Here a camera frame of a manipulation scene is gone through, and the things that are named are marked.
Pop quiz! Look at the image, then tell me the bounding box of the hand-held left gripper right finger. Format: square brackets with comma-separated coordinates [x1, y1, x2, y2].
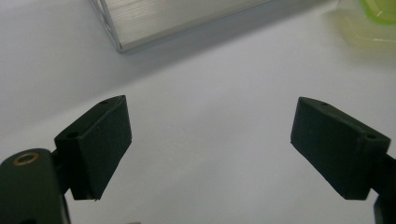
[290, 96, 391, 201]

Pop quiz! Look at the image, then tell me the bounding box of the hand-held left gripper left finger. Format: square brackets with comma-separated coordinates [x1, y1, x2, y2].
[53, 94, 133, 201]

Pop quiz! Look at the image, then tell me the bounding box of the green translucent plastic container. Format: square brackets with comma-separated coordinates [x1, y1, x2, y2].
[323, 0, 396, 62]

